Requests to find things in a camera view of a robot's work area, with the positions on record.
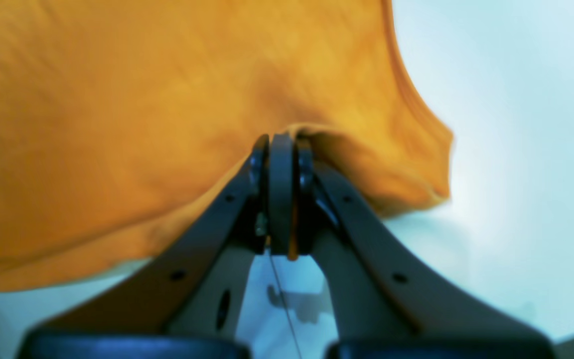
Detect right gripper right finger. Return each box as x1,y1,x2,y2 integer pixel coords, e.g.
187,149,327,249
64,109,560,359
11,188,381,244
294,138,555,359

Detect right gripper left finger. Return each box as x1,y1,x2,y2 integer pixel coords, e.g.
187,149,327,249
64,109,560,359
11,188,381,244
18,135,270,359

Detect orange t-shirt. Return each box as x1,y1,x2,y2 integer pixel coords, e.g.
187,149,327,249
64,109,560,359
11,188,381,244
0,0,453,292

